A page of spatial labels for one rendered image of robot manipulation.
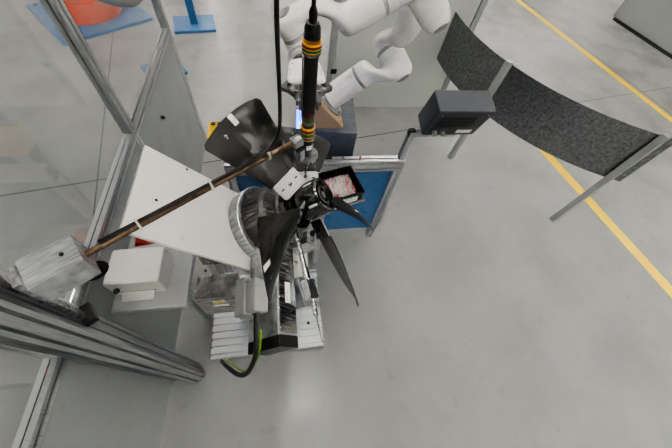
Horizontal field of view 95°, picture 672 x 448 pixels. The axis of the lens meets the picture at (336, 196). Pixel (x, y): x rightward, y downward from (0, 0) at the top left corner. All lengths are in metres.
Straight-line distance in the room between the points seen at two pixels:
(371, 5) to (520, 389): 2.18
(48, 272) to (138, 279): 0.48
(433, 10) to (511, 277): 1.99
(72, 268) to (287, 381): 1.47
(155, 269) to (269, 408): 1.10
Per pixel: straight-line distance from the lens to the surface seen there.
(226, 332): 2.01
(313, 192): 0.92
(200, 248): 0.93
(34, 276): 0.79
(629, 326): 3.06
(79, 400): 1.35
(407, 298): 2.22
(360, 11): 1.00
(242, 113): 0.92
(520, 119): 2.62
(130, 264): 1.26
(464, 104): 1.45
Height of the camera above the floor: 2.02
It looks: 55 degrees down
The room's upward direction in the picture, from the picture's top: 11 degrees clockwise
